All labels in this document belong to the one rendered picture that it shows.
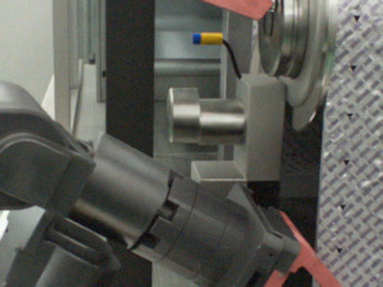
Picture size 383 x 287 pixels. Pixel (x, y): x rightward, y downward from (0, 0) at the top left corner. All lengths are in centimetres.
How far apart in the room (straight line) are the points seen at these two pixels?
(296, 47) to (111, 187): 15
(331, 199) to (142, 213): 12
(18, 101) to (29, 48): 566
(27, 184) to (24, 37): 568
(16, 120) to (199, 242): 13
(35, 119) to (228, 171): 21
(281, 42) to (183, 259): 15
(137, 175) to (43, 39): 563
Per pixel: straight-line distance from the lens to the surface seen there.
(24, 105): 42
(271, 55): 52
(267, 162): 56
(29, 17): 607
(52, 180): 41
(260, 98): 55
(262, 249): 45
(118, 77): 80
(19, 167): 41
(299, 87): 52
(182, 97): 56
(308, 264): 49
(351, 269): 52
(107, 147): 46
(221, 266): 47
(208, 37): 58
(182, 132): 55
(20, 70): 612
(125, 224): 46
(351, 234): 51
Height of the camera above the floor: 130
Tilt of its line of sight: 15 degrees down
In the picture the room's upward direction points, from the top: 1 degrees clockwise
